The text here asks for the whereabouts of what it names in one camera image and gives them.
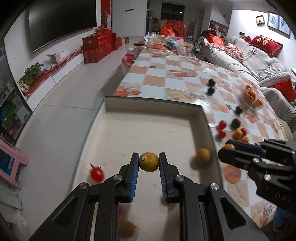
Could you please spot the pink blanket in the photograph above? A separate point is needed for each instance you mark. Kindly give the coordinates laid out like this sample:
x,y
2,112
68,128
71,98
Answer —
x,y
234,52

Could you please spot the potted green plant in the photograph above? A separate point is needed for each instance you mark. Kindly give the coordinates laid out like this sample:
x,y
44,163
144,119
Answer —
x,y
31,77

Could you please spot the pink plastic stool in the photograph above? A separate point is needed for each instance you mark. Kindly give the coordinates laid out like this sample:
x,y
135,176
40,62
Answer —
x,y
12,159

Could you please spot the glass jar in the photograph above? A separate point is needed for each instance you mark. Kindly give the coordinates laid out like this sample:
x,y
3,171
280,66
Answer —
x,y
138,47

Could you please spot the red gift boxes stack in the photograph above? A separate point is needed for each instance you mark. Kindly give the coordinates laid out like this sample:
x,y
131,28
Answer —
x,y
100,44

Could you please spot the dark plum far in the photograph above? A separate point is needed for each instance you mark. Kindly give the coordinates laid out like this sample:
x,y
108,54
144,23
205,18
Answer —
x,y
211,83

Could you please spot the grey sofa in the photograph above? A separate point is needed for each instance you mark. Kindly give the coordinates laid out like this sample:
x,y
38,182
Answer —
x,y
256,66

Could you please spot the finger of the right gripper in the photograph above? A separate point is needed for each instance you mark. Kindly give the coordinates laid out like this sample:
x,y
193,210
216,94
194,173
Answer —
x,y
245,145
237,158

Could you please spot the orange mandarin in bowl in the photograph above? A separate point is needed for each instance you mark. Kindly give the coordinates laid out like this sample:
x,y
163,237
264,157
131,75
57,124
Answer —
x,y
250,98

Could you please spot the dark plum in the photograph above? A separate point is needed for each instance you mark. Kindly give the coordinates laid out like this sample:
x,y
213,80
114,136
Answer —
x,y
211,91
211,83
239,110
236,123

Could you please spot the dark plum near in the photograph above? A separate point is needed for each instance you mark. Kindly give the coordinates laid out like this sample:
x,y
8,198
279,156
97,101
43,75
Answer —
x,y
236,123

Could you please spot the yellow cherry tomato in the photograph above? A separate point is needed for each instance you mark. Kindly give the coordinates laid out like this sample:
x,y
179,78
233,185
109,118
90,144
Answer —
x,y
245,140
229,146
238,134

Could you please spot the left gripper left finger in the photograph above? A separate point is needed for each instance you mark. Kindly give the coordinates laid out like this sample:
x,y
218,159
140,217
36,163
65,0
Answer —
x,y
90,212

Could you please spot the red embroidered cushion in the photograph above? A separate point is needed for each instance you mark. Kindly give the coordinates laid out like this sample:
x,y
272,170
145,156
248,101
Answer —
x,y
268,45

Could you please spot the glass bowl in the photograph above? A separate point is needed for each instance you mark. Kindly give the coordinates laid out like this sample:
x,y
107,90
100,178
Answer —
x,y
256,91

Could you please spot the small white box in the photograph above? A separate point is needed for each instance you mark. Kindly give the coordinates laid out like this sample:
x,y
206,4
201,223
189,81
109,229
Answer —
x,y
54,58

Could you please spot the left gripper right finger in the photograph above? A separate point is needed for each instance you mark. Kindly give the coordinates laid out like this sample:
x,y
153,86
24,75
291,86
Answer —
x,y
206,212

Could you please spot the red cherry tomato with stem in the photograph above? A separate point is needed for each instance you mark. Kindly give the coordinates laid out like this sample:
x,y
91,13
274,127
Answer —
x,y
97,173

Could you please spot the black wall television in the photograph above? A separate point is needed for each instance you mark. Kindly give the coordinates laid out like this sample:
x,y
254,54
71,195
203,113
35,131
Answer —
x,y
52,20

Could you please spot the tan longan fruit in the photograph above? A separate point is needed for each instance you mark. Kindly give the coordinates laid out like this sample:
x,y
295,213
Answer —
x,y
126,228
203,156
149,162

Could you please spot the white shallow tray box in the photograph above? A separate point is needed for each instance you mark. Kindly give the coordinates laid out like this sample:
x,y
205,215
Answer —
x,y
127,125

